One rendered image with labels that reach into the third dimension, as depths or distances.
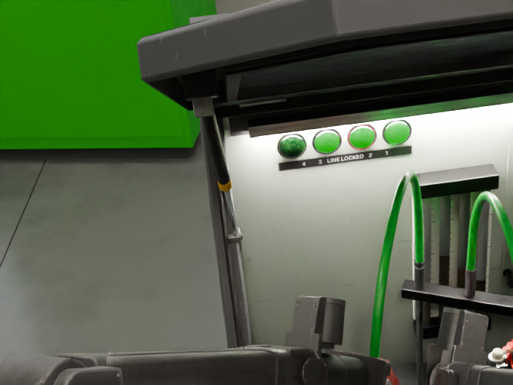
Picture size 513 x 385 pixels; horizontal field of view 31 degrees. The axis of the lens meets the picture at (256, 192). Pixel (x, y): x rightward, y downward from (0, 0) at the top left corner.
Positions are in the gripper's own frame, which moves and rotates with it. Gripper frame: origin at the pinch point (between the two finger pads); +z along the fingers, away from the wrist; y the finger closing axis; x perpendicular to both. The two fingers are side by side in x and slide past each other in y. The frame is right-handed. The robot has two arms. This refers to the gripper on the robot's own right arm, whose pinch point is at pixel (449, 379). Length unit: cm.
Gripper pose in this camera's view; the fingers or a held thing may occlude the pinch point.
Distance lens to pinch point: 149.5
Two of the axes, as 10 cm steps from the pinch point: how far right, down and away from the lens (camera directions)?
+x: -9.8, -0.2, 2.0
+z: 1.9, 1.7, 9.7
